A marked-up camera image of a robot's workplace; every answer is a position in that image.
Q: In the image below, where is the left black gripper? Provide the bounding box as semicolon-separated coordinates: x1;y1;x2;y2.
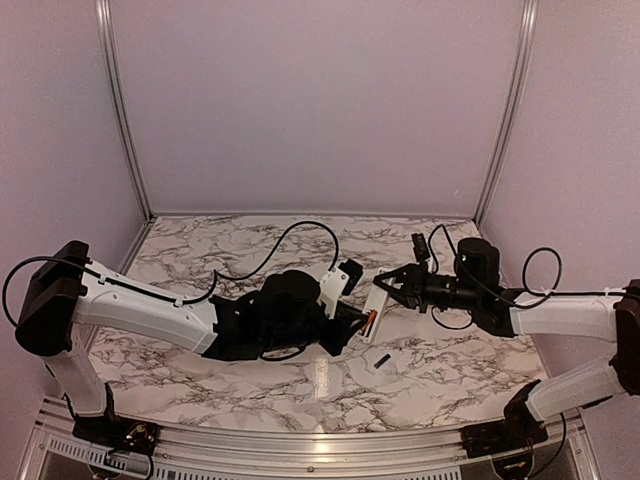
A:
265;302;371;357

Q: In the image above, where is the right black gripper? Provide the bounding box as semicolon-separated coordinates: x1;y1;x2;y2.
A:
374;260;481;313

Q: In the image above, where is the white remote control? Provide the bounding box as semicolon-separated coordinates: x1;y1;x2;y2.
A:
356;285;389;344

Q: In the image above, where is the orange AAA battery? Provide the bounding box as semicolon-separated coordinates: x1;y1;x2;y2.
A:
360;310;378;338

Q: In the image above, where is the dark blue AAA battery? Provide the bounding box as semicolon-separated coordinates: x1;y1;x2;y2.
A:
374;354;391;369

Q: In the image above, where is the white battery cover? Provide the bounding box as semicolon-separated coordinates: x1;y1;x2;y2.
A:
279;356;309;365

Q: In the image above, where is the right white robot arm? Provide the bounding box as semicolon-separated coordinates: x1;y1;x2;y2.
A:
374;234;639;448

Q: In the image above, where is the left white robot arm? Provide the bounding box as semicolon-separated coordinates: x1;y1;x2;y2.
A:
14;241;368;445

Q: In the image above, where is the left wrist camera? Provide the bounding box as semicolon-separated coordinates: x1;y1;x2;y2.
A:
318;259;364;319

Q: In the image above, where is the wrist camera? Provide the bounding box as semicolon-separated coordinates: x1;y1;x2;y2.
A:
318;259;364;319
411;233;431;264

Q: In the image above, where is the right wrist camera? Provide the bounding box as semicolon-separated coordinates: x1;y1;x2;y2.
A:
411;233;431;264

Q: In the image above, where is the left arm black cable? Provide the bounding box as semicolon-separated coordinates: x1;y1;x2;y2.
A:
2;221;341;361

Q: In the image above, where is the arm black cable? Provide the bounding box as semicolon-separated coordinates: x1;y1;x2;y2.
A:
2;221;341;361
429;223;564;331

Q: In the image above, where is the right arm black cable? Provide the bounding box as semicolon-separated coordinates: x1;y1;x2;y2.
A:
429;223;564;331

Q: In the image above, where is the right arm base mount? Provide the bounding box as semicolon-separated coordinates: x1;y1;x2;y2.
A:
460;380;548;458

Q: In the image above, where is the right aluminium frame post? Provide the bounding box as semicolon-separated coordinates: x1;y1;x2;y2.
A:
473;0;539;230

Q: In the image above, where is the aluminium frame post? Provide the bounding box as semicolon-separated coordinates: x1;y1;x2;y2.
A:
473;0;539;230
95;0;154;223

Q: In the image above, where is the front aluminium rail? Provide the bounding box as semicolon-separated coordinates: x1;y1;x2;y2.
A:
19;397;601;480

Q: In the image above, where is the left aluminium frame post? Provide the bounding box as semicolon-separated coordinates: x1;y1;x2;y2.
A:
95;0;154;223

